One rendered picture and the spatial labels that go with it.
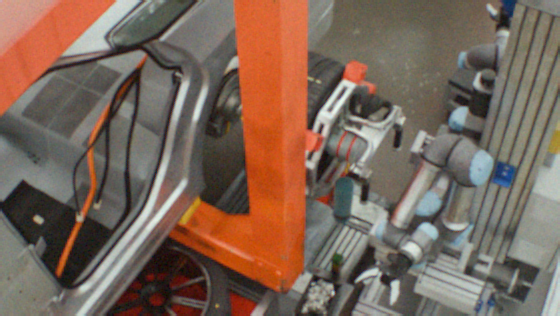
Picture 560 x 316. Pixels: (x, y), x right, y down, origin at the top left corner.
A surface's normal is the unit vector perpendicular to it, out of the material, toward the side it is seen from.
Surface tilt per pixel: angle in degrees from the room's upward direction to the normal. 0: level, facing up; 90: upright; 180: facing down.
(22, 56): 90
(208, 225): 0
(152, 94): 55
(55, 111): 7
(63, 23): 90
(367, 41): 0
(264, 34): 90
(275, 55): 90
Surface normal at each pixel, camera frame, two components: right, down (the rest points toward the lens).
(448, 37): -0.02, -0.62
